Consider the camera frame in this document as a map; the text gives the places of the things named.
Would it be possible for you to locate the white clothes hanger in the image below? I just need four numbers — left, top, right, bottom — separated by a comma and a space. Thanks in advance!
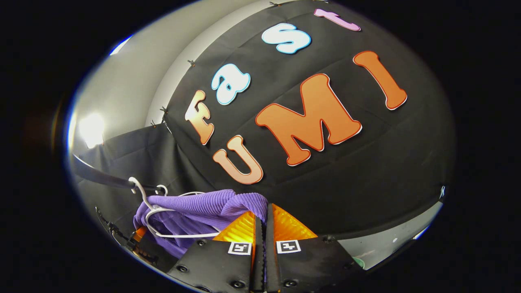
156, 185, 206, 197
128, 177, 222, 238

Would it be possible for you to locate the ceiling light panel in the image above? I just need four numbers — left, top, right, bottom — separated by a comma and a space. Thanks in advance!
77, 113, 105, 149

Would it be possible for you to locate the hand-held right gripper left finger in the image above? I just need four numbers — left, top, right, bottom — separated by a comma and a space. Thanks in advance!
167, 210, 265, 293

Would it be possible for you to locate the black backdrop cloth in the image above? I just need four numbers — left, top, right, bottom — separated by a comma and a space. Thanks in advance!
73, 0, 456, 241

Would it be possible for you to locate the row of small black clips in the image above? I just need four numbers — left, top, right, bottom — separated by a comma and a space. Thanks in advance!
150, 1, 281, 127

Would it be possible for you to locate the black clothes rack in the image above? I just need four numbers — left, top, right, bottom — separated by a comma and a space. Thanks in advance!
71, 154, 163, 192

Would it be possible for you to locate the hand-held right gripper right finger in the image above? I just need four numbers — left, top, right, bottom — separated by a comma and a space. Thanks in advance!
265, 203, 365, 293

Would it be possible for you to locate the purple corduroy jacket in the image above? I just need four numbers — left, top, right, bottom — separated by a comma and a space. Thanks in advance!
134, 189, 269, 259

